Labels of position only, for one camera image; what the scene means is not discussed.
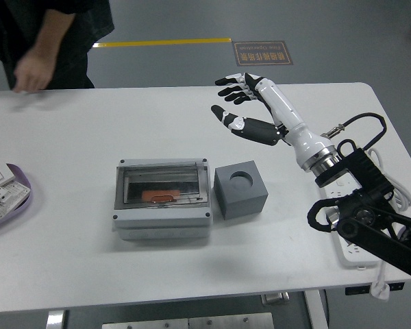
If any white power strip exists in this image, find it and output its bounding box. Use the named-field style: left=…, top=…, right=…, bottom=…
left=320, top=169, right=382, bottom=271

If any yellow floor tape line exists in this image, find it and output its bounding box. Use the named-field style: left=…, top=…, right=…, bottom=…
left=0, top=36, right=232, bottom=54

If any black under-table control box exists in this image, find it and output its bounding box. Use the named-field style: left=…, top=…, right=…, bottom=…
left=345, top=282, right=406, bottom=296

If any orange cylinder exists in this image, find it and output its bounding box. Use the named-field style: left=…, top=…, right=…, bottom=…
left=142, top=189, right=181, bottom=204

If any white table leg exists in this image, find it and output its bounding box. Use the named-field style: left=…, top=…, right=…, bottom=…
left=45, top=309, right=69, bottom=329
left=303, top=289, right=330, bottom=329

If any silver table bracket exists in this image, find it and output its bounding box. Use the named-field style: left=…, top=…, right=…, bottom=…
left=262, top=293, right=290, bottom=306

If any person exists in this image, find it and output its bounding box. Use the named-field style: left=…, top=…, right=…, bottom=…
left=0, top=0, right=115, bottom=91

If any white plastic base plate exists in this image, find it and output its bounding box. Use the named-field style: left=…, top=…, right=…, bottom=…
left=0, top=164, right=32, bottom=220

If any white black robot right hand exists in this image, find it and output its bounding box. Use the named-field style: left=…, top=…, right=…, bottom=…
left=211, top=71, right=336, bottom=169

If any person's hand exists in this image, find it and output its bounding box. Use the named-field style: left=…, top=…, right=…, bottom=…
left=12, top=51, right=56, bottom=94

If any white power cable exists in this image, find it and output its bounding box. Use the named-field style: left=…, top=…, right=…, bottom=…
left=365, top=146, right=411, bottom=302

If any purple tray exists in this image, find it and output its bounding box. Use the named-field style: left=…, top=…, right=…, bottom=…
left=0, top=163, right=34, bottom=232

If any brown floor sign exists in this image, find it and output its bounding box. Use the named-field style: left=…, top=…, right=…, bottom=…
left=232, top=40, right=294, bottom=66

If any grey cube with round hole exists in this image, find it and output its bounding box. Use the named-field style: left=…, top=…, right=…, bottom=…
left=213, top=160, right=269, bottom=221

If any grey metal base plate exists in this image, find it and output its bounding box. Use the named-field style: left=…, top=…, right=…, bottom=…
left=101, top=312, right=275, bottom=329

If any grey box with clear lid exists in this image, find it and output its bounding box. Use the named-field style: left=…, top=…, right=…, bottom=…
left=112, top=157, right=212, bottom=241

